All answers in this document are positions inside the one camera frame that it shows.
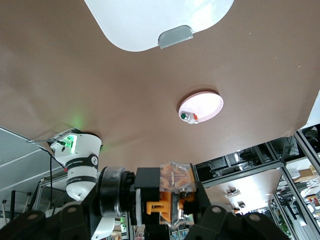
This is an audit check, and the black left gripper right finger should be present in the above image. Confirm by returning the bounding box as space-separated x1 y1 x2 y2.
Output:
184 179 293 240

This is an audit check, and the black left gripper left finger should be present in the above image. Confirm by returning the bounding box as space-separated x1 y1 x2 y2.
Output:
0 173 112 240

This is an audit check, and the aluminium shelving rack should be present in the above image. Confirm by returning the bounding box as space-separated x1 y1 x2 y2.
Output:
194 128 320 240

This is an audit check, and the pink round plate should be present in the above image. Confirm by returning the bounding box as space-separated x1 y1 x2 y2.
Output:
178 91 225 125

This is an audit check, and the brown table mat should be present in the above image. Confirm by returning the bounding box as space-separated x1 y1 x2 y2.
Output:
0 0 320 201

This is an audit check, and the white lidded storage box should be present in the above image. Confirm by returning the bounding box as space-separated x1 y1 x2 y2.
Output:
83 0 236 53

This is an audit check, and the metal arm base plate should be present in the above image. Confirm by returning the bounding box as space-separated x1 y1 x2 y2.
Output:
24 126 79 152

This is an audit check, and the white switch with green button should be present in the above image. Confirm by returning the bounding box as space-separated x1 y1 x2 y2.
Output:
179 111 200 125

